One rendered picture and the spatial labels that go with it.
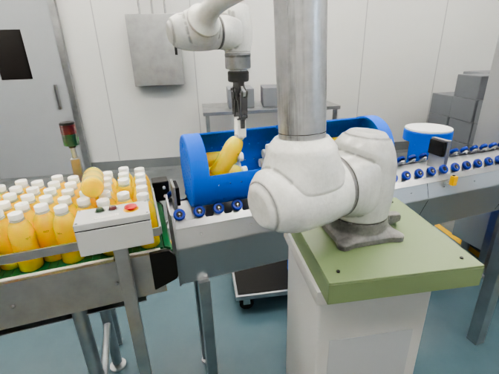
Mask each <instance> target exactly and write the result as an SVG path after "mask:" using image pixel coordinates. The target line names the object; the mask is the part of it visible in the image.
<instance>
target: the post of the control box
mask: <svg viewBox="0 0 499 374"><path fill-rule="evenodd" d="M113 253H114V259H115V263H116V268H117V274H118V277H119V281H120V287H121V291H122V295H123V301H124V304H125V311H126V314H127V319H128V325H129V329H130V332H131V339H132V342H133V346H134V352H135V356H136V359H137V366H138V370H139V374H152V370H151V362H150V358H149V351H148V347H147V343H146V337H145V332H144V328H143V321H142V317H141V313H140V306H139V301H138V297H137V290H136V286H135V282H134V276H133V271H132V267H131V260H130V256H129V252H128V249H121V250H117V251H113Z"/></svg>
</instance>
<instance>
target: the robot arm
mask: <svg viewBox="0 0 499 374"><path fill-rule="evenodd" d="M273 7H274V28H275V67H276V87H277V107H278V135H277V136H275V137H274V138H273V140H272V141H271V142H270V144H269V145H268V146H267V152H266V155H265V158H264V162H263V165H262V167H261V170H260V171H257V172H256V173H255V175H254V177H253V179H252V181H251V183H250V185H249V192H248V196H247V200H248V205H249V210H250V211H251V214H252V216H253V217H254V219H255V221H256V222H257V223H258V224H259V225H260V226H262V227H264V228H265V229H269V230H273V231H277V232H279V233H299V232H305V231H309V230H312V229H316V228H318V227H322V228H323V229H324V230H325V231H326V232H327V233H328V235H329V236H330V237H331V238H332V239H333V240H334V242H335V243H336V246H337V248H338V249H339V250H341V251H344V252H347V251H350V250H351V249H355V248H359V247H364V246H372V245H377V244H382V243H400V242H403V241H404V234H403V233H402V232H399V231H397V230H396V229H394V228H393V227H392V226H390V225H391V224H392V223H396V222H398V221H400V218H401V215H400V214H399V212H398V211H389V210H390V207H391V203H392V200H393V196H394V188H395V183H396V178H397V154H396V151H395V147H394V144H393V141H392V139H390V138H389V136H388V135H387V134H386V133H385V132H384V131H380V130H376V129H372V128H349V129H348V130H346V131H345V132H343V133H341V134H340V135H339V136H338V137H337V139H336V140H335V141H334V140H333V139H332V138H331V137H330V135H329V134H326V117H327V0H273ZM166 34H167V37H168V40H169V42H170V43H171V44H172V45H173V46H174V47H176V48H178V49H181V50H187V51H208V50H224V53H225V54H224V56H225V68H226V69H228V70H229V71H228V72H227V74H228V81H229V82H233V87H232V88H230V90H231V97H232V114H234V126H235V133H236V131H237V130H238V138H244V137H247V132H246V119H247V117H248V116H247V97H248V91H246V88H245V85H244V83H245V82H248V81H249V71H248V70H247V69H250V68H251V58H250V56H251V53H250V50H251V45H252V19H251V15H250V9H249V6H248V5H247V4H246V3H245V2H243V0H204V1H203V2H202V3H197V4H193V5H192V6H191V7H190V8H189V9H187V10H184V11H183V12H182V13H176V14H174V15H173V16H171V17H170V18H169V20H168V21H167V23H166ZM235 52H242V53H235Z"/></svg>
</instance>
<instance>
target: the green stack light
mask: <svg viewBox="0 0 499 374"><path fill-rule="evenodd" d="M61 136H62V141H63V145H64V146H66V147H70V146H75V145H79V144H80V143H79V137H78V133H76V134H71V135H61Z"/></svg>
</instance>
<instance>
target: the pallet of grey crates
mask: <svg viewBox="0 0 499 374"><path fill-rule="evenodd" d="M489 73H490V70H474V71H464V72H463V74H458V76H457V83H456V87H455V91H454V92H440V93H433V94H432V98H431V106H430V111H429V115H428V122H427V123H434V124H440V125H447V126H449V127H452V128H453V129H454V130H453V132H454V135H453V138H452V142H451V149H450V150H452V149H453V148H458V149H459V151H458V154H461V153H460V149H461V148H463V147H465V146H467V147H468V148H469V149H470V148H471V147H472V146H473V142H474V136H475V133H476V130H477V124H478V120H479V117H480V111H481V108H482V104H483V98H484V95H485V92H486V86H487V82H488V79H489ZM469 149H468V153H469V152H470V150H469Z"/></svg>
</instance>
